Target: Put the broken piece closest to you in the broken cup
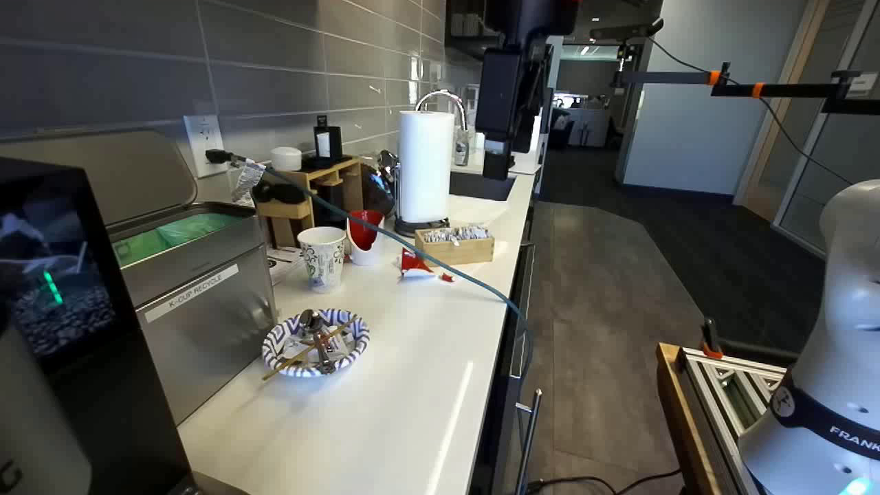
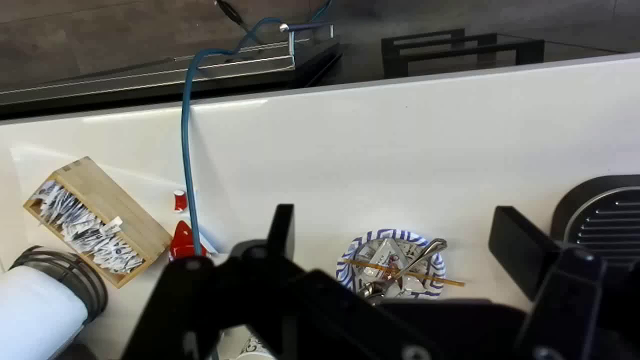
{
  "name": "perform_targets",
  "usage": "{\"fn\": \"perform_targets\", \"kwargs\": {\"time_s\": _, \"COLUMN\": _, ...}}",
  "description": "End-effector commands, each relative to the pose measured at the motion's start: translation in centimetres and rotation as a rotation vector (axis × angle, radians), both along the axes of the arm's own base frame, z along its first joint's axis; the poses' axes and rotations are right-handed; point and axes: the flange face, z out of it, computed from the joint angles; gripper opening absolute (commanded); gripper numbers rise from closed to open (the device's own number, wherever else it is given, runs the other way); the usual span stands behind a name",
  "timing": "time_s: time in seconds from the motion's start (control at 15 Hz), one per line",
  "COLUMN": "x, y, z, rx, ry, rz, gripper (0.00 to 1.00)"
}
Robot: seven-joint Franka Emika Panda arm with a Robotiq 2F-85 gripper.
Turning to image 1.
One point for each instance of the white wall outlet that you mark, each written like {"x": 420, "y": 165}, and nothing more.
{"x": 198, "y": 132}

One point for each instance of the black round pods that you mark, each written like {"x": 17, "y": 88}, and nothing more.
{"x": 280, "y": 193}

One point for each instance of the chrome arched faucet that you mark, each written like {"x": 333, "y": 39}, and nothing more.
{"x": 440, "y": 93}

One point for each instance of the aluminium frame robot cart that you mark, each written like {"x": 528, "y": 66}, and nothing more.
{"x": 725, "y": 393}

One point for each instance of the black appliance with screen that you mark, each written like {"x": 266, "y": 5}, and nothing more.
{"x": 55, "y": 276}

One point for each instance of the stainless steel appliance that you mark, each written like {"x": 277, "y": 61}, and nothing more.
{"x": 201, "y": 310}

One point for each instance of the black camera boom pole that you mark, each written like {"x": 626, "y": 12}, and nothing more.
{"x": 798, "y": 88}

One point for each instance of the orange black cart clamp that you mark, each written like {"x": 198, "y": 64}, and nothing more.
{"x": 710, "y": 342}

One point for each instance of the wooden stir stick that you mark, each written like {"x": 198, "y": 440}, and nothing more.
{"x": 293, "y": 358}

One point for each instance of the wooden packet box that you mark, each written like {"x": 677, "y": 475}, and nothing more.
{"x": 456, "y": 251}

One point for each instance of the orange boom clamp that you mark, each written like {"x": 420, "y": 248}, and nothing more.
{"x": 717, "y": 75}
{"x": 758, "y": 88}

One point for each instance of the small red broken cup piece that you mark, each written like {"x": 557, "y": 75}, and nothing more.
{"x": 446, "y": 276}

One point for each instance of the wooden countertop organizer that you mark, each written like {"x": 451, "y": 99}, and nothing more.
{"x": 330, "y": 180}

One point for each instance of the patterned white paper cup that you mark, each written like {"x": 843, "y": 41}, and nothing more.
{"x": 319, "y": 261}

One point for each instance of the small white jar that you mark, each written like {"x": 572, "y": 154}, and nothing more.
{"x": 285, "y": 160}

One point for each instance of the broken red white cup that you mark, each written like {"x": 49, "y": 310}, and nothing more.
{"x": 365, "y": 235}

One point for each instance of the black power plug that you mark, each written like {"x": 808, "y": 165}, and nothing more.
{"x": 215, "y": 156}

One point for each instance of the white paper towel roll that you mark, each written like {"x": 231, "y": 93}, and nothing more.
{"x": 424, "y": 165}

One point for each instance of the white sugar packets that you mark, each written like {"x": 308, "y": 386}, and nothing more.
{"x": 456, "y": 232}

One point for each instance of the blue patterned paper plate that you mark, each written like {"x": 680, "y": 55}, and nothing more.
{"x": 354, "y": 343}

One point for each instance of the black coffee machine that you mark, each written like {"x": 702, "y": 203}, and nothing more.
{"x": 508, "y": 90}

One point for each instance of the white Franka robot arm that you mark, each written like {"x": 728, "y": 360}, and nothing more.
{"x": 853, "y": 302}

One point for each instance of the metal spoon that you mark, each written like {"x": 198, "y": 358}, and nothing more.
{"x": 318, "y": 334}

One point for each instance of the red and white bowl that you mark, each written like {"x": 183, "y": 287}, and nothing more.
{"x": 414, "y": 264}

